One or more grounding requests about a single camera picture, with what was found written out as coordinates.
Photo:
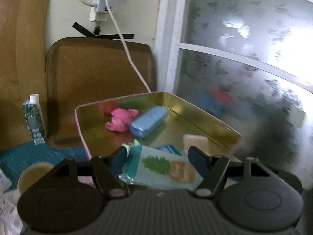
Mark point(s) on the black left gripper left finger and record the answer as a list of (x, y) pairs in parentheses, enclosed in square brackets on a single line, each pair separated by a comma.
[(106, 170)]

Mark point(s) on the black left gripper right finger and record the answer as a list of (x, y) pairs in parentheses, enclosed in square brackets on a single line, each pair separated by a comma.
[(213, 170)]

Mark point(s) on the bag of cotton swabs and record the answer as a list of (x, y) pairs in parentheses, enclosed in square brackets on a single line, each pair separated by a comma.
[(201, 142)]

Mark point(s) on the pineapple print tissue pack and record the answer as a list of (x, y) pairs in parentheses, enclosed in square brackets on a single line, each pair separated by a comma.
[(159, 169)]

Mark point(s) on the pink fluffy cloth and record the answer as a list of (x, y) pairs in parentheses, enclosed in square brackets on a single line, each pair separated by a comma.
[(121, 119)]

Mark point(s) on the blue glasses case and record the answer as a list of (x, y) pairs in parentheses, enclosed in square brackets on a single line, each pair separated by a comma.
[(149, 121)]

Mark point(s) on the small blue packet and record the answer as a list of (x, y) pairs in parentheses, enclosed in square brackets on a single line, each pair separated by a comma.
[(169, 149)]

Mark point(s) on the gold metal tin box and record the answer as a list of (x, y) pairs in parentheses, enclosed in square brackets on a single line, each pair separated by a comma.
[(183, 118)]

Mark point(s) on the beige paper cup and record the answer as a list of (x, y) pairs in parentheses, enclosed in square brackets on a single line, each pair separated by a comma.
[(32, 174)]

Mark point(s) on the green white drink carton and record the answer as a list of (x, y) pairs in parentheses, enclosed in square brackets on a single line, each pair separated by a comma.
[(34, 119)]

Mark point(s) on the teal quilted mat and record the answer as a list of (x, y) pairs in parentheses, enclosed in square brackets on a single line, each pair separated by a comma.
[(16, 159)]

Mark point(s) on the frosted glass window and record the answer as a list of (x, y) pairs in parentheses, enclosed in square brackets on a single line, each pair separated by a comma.
[(249, 63)]

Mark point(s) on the wooden board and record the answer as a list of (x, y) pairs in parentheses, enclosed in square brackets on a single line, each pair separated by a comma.
[(23, 63)]

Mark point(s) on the white wall plug adapter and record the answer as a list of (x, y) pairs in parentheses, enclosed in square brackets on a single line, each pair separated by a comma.
[(99, 13)]

